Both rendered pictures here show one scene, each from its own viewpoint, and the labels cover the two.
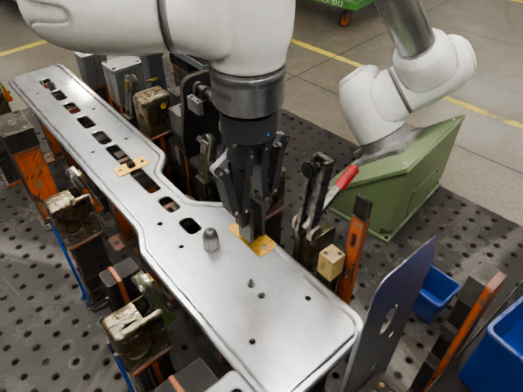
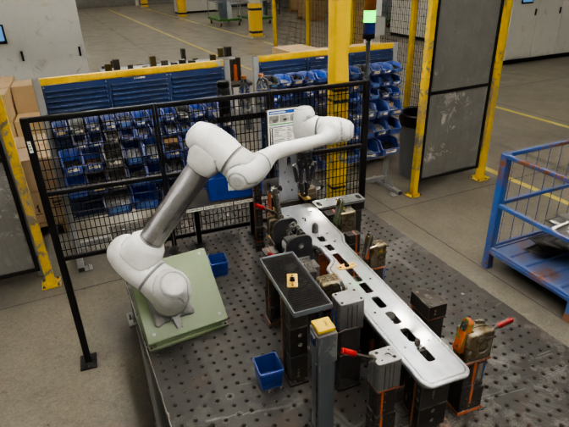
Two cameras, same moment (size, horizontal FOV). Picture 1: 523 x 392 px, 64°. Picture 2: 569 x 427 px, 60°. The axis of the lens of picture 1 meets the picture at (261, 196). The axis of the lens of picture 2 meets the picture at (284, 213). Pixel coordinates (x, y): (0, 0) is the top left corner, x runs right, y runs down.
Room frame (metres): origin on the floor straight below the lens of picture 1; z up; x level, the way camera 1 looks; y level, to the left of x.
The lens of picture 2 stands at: (2.60, 0.72, 2.16)
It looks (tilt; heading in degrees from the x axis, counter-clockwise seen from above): 27 degrees down; 201
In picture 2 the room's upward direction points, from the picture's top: 2 degrees counter-clockwise
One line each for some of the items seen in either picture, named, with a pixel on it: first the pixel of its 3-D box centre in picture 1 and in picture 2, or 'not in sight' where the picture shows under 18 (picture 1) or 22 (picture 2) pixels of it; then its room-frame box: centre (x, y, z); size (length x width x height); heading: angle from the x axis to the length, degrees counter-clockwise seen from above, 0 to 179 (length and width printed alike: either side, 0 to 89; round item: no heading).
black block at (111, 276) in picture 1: (134, 314); (351, 257); (0.51, 0.28, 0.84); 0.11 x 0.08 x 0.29; 130
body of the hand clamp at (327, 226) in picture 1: (308, 278); (275, 248); (0.58, -0.11, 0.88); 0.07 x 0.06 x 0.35; 130
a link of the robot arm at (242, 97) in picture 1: (247, 84); not in sight; (0.47, 0.02, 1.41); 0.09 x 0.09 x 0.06
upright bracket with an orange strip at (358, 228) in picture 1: (344, 290); (270, 226); (0.49, -0.16, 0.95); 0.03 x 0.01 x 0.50; 40
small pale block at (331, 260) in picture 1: (322, 310); not in sight; (0.49, -0.13, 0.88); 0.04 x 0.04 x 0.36; 40
